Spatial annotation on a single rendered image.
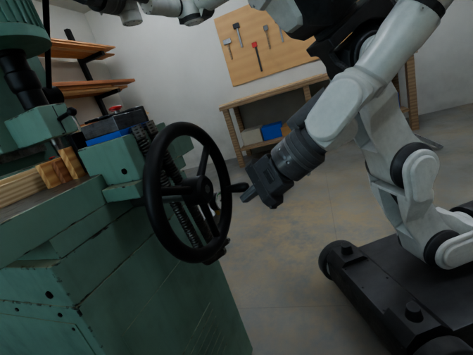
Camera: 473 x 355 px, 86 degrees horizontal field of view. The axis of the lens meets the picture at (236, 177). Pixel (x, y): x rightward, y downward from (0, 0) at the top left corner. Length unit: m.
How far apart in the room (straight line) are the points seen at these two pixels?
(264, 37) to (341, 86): 3.44
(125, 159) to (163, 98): 3.88
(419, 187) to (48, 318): 0.96
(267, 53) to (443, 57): 2.12
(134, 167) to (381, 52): 0.47
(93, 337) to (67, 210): 0.24
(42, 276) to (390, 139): 0.88
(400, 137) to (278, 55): 3.10
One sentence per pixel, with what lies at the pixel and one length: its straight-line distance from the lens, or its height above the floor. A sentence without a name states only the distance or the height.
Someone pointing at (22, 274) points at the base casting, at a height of 0.78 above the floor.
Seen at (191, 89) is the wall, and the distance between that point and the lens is 4.18.
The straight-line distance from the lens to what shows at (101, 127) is 0.57.
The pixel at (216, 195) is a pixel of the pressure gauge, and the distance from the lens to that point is 0.83.
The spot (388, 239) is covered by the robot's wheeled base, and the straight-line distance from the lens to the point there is 1.37.
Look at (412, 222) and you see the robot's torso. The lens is 1.01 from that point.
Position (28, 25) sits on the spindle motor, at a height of 1.22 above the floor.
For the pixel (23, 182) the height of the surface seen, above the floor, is 0.93.
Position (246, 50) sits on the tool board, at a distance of 3.91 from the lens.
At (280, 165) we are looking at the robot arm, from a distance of 0.51.
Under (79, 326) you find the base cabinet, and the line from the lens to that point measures 0.62.
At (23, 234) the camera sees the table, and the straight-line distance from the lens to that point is 0.52.
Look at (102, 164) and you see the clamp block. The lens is 0.59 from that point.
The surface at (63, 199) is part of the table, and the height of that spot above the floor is 0.89.
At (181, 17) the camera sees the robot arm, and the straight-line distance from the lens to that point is 1.16.
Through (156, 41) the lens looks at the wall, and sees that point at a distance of 4.40.
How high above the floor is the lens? 0.97
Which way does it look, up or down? 18 degrees down
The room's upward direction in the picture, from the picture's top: 18 degrees counter-clockwise
